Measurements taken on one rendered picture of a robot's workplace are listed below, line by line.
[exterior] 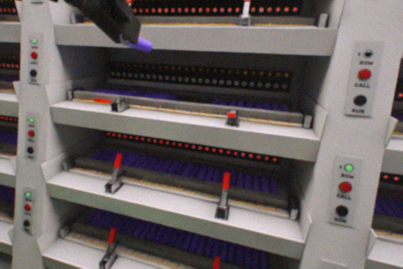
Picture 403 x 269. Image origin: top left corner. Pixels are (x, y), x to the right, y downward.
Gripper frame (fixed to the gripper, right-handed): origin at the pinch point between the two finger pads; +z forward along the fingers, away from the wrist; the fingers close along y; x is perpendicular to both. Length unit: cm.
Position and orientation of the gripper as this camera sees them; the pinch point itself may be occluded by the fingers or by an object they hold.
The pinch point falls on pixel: (113, 17)
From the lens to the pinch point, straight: 29.4
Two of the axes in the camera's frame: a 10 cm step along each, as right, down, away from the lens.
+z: 2.1, 1.7, 9.6
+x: -1.5, 9.8, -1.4
